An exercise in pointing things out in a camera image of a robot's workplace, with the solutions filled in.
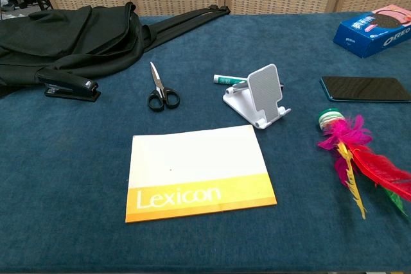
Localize blue Oreo cookie box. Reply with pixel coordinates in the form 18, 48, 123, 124
333, 4, 411, 59

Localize black stapler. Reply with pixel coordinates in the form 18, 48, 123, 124
35, 67, 101, 103

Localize blue table cloth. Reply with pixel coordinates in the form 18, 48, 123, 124
0, 10, 411, 274

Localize black smartphone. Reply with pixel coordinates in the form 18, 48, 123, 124
319, 76, 411, 103

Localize yellow white Lexicon booklet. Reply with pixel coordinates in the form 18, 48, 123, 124
125, 124, 278, 224

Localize colourful feather shuttlecock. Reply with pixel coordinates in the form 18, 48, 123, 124
317, 108, 411, 220

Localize black fabric bag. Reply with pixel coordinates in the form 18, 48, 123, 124
0, 1, 231, 98

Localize black handled scissors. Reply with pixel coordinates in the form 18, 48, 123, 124
147, 61, 180, 112

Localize white folding phone stand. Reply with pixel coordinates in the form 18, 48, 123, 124
222, 63, 292, 132

